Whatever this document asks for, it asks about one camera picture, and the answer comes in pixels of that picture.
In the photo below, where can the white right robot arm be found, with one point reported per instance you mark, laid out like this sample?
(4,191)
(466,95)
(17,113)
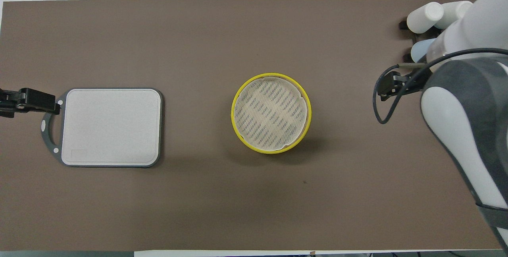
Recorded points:
(456,110)

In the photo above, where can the light blue cup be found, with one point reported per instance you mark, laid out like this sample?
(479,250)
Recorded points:
(420,50)

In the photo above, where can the black cup rack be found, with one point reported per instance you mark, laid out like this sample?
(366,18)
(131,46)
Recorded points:
(404,25)

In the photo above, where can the white cup blue rim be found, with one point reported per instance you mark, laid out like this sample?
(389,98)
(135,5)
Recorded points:
(450,12)

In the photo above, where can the brown table mat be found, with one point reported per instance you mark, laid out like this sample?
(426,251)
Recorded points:
(254,209)

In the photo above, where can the white cutting board grey rim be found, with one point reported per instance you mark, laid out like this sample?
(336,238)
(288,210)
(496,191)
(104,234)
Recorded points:
(119,130)

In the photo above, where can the plain white cup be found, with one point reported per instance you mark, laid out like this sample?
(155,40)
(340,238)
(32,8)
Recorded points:
(422,18)

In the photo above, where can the yellow steamer lid woven top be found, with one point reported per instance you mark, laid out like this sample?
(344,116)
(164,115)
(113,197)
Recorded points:
(272,112)

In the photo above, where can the yellow bamboo steamer base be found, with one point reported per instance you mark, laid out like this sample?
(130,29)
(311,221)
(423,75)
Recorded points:
(242,140)

